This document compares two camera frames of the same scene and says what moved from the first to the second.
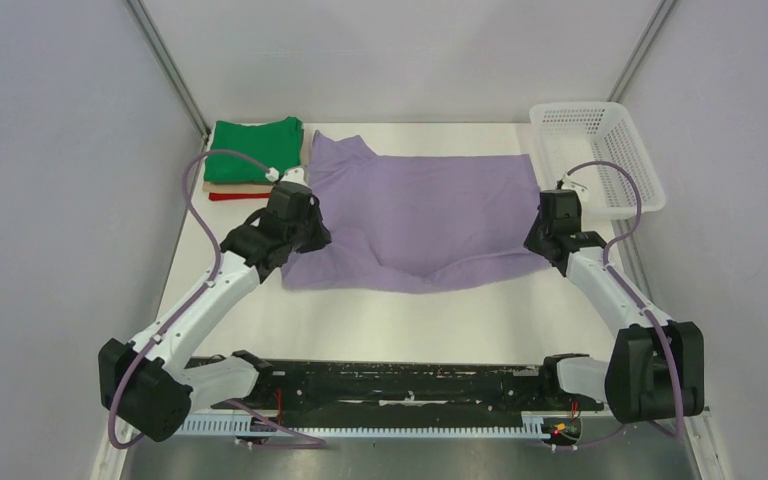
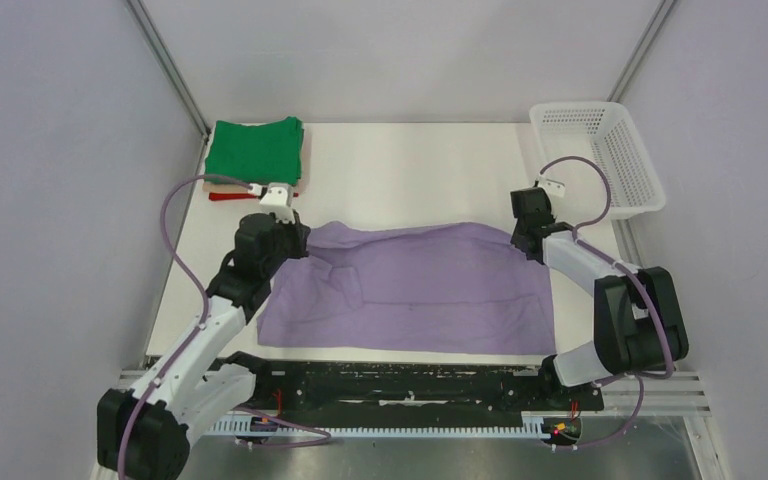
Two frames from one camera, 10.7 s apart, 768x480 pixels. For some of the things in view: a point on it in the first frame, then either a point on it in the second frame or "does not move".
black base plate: [398, 387] does not move
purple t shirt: [416, 223] to [466, 288]
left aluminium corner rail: [170, 67] does not move
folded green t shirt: [276, 143] does not move
